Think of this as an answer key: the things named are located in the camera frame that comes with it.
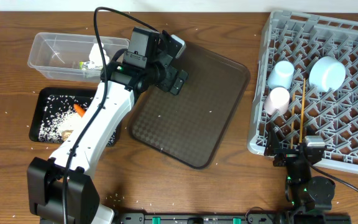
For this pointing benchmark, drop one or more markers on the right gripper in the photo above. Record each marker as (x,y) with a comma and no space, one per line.
(273,149)

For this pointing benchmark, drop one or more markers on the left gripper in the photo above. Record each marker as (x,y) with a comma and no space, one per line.
(176,83)

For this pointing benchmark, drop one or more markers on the wooden chopstick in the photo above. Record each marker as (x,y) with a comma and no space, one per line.
(292,123)

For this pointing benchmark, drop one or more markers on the pink cup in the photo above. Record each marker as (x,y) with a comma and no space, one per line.
(277,101)

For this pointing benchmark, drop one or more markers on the brown serving tray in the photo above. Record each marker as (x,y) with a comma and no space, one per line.
(189,127)

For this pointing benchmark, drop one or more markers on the wooden chopstick diagonal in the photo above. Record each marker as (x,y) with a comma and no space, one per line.
(302,111)

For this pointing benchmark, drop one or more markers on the light blue cup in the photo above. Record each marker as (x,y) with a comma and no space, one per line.
(281,75)

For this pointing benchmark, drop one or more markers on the green yellow wrapper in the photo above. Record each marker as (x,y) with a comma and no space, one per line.
(94,62)

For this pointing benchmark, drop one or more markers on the light blue rice bowl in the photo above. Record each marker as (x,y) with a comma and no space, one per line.
(327,74)

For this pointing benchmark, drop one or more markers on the orange carrot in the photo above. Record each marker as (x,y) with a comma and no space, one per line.
(80,111)

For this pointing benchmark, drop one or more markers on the brown food scrap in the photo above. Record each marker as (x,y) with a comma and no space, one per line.
(66,134)

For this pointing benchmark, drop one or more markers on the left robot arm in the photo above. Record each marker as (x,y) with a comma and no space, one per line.
(61,188)

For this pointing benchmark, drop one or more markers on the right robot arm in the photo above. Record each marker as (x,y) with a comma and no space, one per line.
(310,195)

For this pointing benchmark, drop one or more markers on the grey dishwasher rack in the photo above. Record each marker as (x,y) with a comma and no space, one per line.
(303,39)

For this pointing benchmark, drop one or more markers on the clear plastic bin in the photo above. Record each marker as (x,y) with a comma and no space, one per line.
(57,56)

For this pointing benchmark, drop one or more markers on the pile of white rice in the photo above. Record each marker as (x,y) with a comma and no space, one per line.
(60,115)

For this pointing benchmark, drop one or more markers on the black plastic tray bin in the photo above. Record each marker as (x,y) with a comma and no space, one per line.
(35,126)

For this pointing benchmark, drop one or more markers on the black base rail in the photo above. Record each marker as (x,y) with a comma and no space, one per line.
(250,218)

